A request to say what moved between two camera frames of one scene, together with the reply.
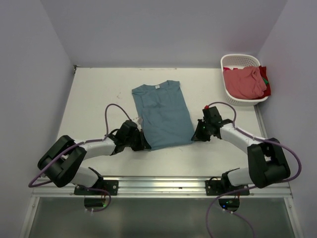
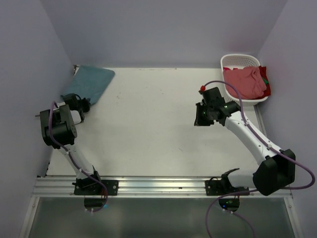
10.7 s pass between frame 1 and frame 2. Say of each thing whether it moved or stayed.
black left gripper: moved
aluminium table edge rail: stayed
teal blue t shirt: moved
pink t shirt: stayed
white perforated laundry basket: stayed
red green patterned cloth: stayed
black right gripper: moved
